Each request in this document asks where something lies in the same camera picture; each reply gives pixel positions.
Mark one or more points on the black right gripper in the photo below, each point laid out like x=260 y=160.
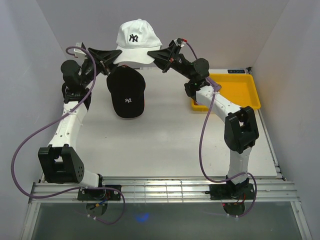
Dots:
x=164 y=59

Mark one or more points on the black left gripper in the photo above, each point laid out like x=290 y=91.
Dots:
x=110 y=56

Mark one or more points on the black baseball cap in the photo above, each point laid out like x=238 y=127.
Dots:
x=127 y=86

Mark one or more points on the white baseball cap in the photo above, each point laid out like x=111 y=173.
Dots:
x=135 y=39

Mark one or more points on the purple baseball cap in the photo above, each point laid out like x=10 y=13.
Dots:
x=217 y=87

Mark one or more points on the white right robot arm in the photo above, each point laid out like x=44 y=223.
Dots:
x=240 y=125

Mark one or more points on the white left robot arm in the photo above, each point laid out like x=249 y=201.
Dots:
x=59 y=160

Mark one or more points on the yellow plastic bin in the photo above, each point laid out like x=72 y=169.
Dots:
x=239 y=89

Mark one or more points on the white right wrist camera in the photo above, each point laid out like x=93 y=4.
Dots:
x=180 y=42

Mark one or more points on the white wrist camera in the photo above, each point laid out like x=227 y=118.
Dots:
x=180 y=42
x=78 y=52

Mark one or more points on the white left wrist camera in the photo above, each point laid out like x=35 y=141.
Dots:
x=78 y=52

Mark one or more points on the aluminium mounting rail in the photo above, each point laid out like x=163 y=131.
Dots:
x=167 y=190

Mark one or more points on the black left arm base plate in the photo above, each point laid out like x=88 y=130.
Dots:
x=100 y=194

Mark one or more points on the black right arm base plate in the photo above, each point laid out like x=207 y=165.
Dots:
x=228 y=192

